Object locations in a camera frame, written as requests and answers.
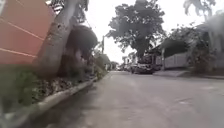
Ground pole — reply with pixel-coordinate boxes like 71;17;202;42
101;35;106;56

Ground parked car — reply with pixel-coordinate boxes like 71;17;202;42
130;63;156;75

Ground dark rounded bush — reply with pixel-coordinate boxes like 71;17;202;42
59;25;99;78

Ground large dark leafy tree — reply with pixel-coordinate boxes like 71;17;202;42
105;0;167;64

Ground grey asphalt road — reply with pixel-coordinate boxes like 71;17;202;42
20;70;224;128

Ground building with dark roof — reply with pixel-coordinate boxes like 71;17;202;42
145;38;190;70

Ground thick leaning tree trunk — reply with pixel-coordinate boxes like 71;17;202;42
33;0;90;78

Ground grey concrete kerb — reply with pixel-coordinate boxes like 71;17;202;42
0;73;108;128

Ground leafy bushes beside fence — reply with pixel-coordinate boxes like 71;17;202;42
168;25;224;75

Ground strip of low green plants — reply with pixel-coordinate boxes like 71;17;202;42
0;63;108;114

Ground pale tall tree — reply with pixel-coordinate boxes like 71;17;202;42
183;0;224;68

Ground pale fence wall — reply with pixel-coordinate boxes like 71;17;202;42
163;52;190;70

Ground red wall with pale lines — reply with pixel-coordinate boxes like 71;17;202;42
0;0;57;66

